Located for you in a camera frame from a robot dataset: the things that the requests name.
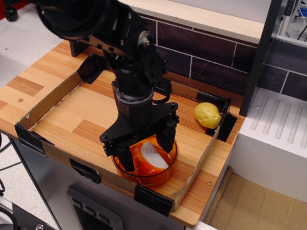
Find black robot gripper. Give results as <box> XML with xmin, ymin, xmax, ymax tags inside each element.
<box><xmin>100</xmin><ymin>96</ymin><xmax>179</xmax><ymax>172</ymax></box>

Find orange white toy sushi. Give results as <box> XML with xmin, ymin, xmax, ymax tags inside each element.
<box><xmin>133</xmin><ymin>142</ymin><xmax>169</xmax><ymax>177</ymax></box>

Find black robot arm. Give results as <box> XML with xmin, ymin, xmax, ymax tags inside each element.
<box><xmin>35</xmin><ymin>0</ymin><xmax>178</xmax><ymax>172</ymax></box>

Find transparent orange plastic pot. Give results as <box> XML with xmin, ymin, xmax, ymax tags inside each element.
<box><xmin>112</xmin><ymin>135</ymin><xmax>178</xmax><ymax>189</ymax></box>

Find cardboard fence with black tape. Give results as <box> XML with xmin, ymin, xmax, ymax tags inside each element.
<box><xmin>14</xmin><ymin>53</ymin><xmax>238</xmax><ymax>218</ymax></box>

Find yellow toy potato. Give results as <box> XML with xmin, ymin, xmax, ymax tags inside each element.
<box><xmin>194</xmin><ymin>102</ymin><xmax>222</xmax><ymax>129</ymax></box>

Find grey oven control panel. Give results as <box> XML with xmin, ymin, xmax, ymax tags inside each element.
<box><xmin>67</xmin><ymin>187</ymin><xmax>124</xmax><ymax>230</ymax></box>

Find white toy sink drainboard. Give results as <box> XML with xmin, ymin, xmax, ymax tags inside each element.
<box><xmin>230</xmin><ymin>88</ymin><xmax>307</xmax><ymax>202</ymax></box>

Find light wooden shelf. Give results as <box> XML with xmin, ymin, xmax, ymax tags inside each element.
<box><xmin>121</xmin><ymin>0</ymin><xmax>264</xmax><ymax>44</ymax></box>

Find black caster wheel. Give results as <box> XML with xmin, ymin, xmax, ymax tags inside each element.
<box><xmin>3</xmin><ymin>0</ymin><xmax>18</xmax><ymax>22</ymax></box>

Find dark grey vertical post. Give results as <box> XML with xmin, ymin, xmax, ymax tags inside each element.
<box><xmin>239</xmin><ymin>0</ymin><xmax>282</xmax><ymax>117</ymax></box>

